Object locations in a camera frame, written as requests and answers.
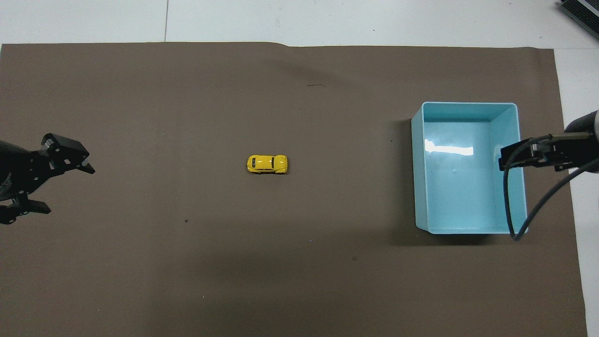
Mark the black stand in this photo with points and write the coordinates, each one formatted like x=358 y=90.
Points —
x=582 y=10

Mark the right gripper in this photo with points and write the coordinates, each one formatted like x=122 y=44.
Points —
x=581 y=149

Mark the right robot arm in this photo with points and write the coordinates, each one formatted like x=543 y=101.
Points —
x=596 y=119

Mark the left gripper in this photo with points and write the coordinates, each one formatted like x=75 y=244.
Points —
x=10 y=171

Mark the light blue plastic bin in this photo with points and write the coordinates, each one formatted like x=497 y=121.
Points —
x=468 y=187

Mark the yellow toy beetle car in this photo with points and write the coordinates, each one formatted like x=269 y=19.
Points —
x=267 y=164

